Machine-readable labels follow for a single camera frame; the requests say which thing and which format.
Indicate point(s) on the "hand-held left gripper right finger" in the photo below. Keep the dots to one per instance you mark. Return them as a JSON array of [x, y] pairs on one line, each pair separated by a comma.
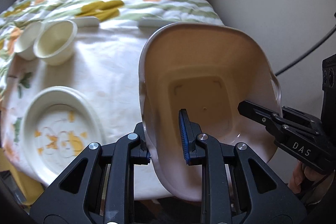
[[183, 134]]

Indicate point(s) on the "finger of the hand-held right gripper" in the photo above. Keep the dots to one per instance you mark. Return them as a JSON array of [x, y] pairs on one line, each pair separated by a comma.
[[254, 112]]

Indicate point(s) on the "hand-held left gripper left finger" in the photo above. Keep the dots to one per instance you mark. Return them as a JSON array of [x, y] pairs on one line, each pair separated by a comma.
[[123, 155]]

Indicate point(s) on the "pink square bowl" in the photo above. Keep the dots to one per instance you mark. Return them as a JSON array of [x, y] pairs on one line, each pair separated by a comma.
[[210, 66]]

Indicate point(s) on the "printed cream plate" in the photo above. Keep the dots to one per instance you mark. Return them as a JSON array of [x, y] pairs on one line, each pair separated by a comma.
[[60, 132]]

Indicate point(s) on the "person's right hand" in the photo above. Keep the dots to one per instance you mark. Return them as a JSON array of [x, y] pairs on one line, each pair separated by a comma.
[[303, 179]]

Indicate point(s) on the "white floral tablecloth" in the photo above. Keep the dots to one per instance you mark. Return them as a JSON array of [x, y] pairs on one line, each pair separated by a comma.
[[110, 64]]

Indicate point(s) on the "cream round bowl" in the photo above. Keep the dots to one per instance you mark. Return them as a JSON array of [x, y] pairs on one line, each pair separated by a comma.
[[56, 43]]

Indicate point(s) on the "small white bowl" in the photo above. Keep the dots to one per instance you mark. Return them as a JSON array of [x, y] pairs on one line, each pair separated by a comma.
[[26, 40]]

